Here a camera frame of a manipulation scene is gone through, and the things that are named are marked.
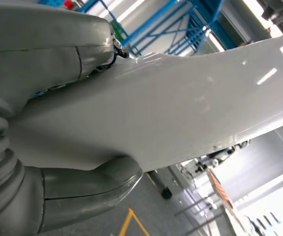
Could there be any blue metal shelf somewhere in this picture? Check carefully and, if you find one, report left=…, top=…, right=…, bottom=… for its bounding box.
left=38, top=0, right=238, bottom=58

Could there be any green plastic crate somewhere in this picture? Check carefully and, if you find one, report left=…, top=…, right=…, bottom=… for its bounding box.
left=110, top=20, right=123, bottom=45

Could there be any yellow floor tape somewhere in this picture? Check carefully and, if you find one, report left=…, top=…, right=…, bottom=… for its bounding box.
left=118, top=208, right=151, bottom=236

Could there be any table leg with black foot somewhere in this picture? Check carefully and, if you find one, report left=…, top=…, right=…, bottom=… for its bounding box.
left=147, top=169, right=173, bottom=200

